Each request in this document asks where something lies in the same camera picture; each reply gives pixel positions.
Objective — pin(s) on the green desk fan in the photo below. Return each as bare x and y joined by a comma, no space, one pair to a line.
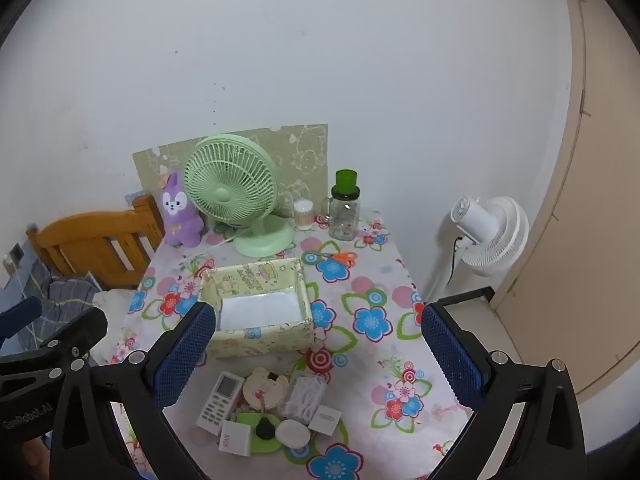
225,180

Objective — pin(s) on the white standing fan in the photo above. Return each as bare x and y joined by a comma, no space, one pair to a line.
492,240

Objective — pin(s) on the beige door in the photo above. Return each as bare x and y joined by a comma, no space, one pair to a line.
600,210

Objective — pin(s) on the grey plaid blanket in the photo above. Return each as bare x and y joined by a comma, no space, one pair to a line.
60,305

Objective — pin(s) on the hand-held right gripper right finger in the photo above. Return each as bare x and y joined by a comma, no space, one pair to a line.
450,355

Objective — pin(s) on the glass jar with green lid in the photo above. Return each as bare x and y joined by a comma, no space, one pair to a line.
344,215

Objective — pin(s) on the white charger adapter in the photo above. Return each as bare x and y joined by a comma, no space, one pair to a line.
326,419

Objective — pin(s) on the small black object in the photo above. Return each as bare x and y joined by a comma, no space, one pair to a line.
264,430

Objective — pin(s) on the yellow patterned storage box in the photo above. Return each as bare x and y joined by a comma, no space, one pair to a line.
260,345

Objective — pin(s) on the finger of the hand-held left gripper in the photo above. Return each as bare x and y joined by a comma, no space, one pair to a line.
75,335
20,316

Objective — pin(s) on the wooden chair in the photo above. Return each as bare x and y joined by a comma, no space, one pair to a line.
85,245

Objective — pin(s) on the green oval case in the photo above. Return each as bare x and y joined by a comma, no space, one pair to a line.
245,417

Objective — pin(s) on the clear floss pick box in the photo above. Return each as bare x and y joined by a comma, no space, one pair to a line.
304,399

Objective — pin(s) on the purple plush toy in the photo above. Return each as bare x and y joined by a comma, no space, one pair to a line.
177,220

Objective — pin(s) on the white remote control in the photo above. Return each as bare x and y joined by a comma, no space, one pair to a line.
217,405

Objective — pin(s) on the floral tablecloth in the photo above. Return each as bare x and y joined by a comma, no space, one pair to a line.
380,280

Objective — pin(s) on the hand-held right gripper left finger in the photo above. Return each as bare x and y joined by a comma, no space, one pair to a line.
182,355

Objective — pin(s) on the white oval case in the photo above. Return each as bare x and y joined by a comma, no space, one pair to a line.
292,433

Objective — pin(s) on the cotton swab jar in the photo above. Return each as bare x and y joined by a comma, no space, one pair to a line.
303,215

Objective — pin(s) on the white cloth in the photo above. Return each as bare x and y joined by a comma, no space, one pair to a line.
117,310

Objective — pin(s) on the white square box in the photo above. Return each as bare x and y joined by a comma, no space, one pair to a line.
235,439

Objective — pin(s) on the green patterned board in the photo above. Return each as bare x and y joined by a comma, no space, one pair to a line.
305,150

